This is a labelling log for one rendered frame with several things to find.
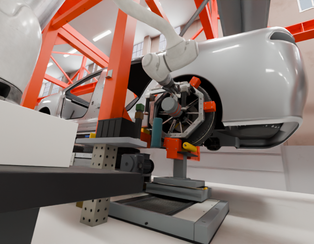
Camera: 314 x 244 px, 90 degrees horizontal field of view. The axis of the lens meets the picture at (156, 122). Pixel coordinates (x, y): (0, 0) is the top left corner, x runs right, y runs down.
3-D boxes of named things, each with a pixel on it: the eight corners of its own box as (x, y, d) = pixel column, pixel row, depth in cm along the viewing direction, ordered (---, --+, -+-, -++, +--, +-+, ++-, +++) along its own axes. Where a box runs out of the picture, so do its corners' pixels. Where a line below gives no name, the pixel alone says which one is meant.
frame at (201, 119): (205, 138, 133) (204, 81, 148) (203, 137, 128) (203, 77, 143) (150, 139, 160) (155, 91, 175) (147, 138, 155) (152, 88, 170)
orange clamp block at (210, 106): (205, 112, 141) (216, 111, 136) (202, 109, 134) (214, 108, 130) (205, 105, 143) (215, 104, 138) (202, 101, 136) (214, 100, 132)
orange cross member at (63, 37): (137, 99, 503) (138, 87, 514) (53, 44, 289) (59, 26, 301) (134, 99, 509) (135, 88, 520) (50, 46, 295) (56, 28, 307)
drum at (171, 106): (183, 117, 149) (184, 103, 153) (174, 110, 131) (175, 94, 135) (170, 118, 156) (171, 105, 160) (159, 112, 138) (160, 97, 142)
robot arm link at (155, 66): (154, 85, 92) (174, 76, 86) (138, 71, 79) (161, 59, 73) (152, 71, 96) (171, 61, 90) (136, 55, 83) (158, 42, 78)
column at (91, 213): (107, 221, 88) (117, 146, 99) (92, 227, 79) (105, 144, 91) (95, 218, 93) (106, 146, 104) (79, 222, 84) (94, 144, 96)
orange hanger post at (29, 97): (24, 142, 238) (63, 16, 306) (7, 139, 222) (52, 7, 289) (19, 142, 248) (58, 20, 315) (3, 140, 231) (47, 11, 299)
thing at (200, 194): (211, 197, 147) (211, 186, 150) (201, 203, 117) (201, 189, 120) (163, 190, 172) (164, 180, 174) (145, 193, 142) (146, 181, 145)
